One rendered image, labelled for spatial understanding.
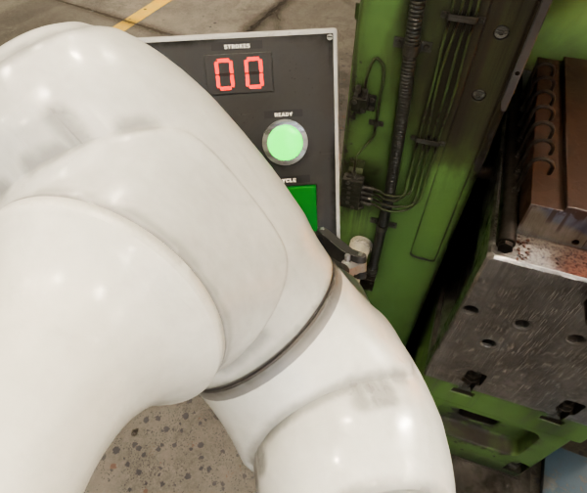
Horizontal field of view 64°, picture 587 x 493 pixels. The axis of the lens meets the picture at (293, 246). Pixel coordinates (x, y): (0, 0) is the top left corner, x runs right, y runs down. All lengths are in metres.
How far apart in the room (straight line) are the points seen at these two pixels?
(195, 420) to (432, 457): 1.38
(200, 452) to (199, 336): 1.38
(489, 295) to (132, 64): 0.72
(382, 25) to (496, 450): 1.11
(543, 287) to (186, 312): 0.70
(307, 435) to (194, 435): 1.35
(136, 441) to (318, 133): 1.21
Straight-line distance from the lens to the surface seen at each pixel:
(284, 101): 0.60
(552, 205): 0.78
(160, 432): 1.59
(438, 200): 0.97
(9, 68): 0.20
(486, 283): 0.81
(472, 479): 1.59
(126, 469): 1.59
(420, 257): 1.11
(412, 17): 0.75
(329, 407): 0.22
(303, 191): 0.62
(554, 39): 1.16
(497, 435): 1.48
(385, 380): 0.24
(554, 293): 0.82
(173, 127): 0.19
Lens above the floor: 1.48
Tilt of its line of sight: 52 degrees down
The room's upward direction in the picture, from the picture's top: straight up
